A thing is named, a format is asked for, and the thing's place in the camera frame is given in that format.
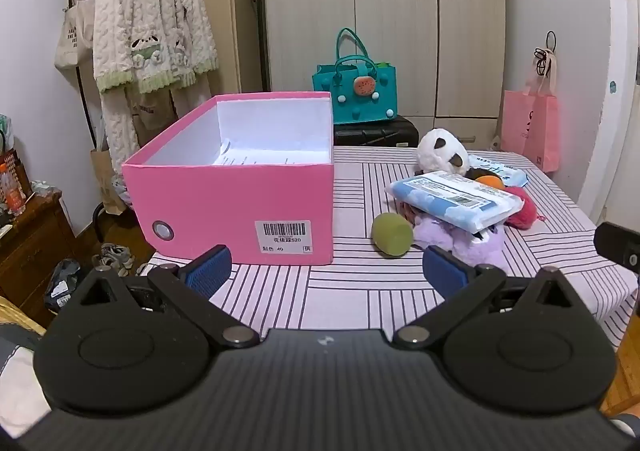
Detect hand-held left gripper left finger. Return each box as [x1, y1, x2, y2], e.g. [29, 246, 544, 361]
[55, 245, 261, 349]

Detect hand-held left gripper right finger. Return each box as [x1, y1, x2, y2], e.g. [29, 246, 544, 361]
[392, 246, 593, 349]

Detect purple plush toy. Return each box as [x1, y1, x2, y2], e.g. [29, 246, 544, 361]
[410, 216, 508, 269]

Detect green soft ball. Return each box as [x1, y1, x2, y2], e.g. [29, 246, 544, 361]
[371, 212, 415, 258]

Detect pink cardboard box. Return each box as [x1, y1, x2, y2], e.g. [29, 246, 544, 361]
[121, 91, 335, 266]

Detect blue white tissue packet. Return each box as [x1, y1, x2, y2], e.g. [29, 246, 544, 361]
[385, 170, 525, 233]

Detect blue wet wipes packet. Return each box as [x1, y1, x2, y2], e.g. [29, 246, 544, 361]
[467, 154, 531, 189]

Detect panda plush toy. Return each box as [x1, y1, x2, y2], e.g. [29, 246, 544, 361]
[416, 128, 471, 177]

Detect striped tablecloth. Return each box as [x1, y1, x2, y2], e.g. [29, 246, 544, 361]
[137, 146, 640, 332]

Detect red yarn pompom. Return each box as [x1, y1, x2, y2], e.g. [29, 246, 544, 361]
[502, 185, 546, 230]

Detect black clothes rack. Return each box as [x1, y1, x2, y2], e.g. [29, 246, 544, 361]
[70, 0, 131, 244]

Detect brown paper bag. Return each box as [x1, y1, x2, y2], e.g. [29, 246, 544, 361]
[90, 146, 128, 214]

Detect black plastic bag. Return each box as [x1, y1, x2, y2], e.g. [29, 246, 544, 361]
[44, 258, 86, 312]

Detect pink shopping bag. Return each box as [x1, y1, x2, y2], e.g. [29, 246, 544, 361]
[501, 51, 561, 173]

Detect black suitcase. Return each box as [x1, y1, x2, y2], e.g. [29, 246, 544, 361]
[333, 115, 420, 148]

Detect wooden cabinet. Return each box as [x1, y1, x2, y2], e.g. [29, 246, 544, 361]
[0, 188, 76, 327]

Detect teal felt handbag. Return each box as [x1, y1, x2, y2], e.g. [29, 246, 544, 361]
[312, 28, 399, 126]

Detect grey white cloth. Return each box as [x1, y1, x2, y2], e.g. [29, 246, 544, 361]
[0, 296, 51, 437]

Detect orange snack bag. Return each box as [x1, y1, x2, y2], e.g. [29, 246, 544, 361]
[0, 131, 33, 217]

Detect canvas tote bag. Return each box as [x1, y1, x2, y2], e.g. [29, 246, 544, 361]
[54, 0, 98, 69]

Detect beige wardrobe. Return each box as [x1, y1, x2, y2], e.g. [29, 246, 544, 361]
[262, 0, 506, 149]

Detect cream fleece robe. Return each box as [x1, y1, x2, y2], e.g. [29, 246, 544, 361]
[92, 0, 221, 97]

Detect black hair ties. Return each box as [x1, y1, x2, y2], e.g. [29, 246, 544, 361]
[532, 30, 558, 77]

